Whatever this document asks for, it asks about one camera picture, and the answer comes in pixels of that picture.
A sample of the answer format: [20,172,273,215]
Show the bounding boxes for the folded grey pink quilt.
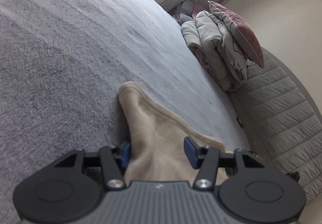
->
[181,10,248,92]

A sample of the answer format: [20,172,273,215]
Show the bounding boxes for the grey pillows behind quilt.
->
[172,0,206,25]

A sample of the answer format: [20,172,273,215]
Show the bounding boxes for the maroon grey pillow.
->
[208,1,265,69]

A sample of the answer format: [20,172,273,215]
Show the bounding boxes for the grey quilted headboard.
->
[229,50,321,203]

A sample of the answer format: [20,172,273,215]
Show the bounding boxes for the cream and black sweatshirt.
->
[118,82,225,184]

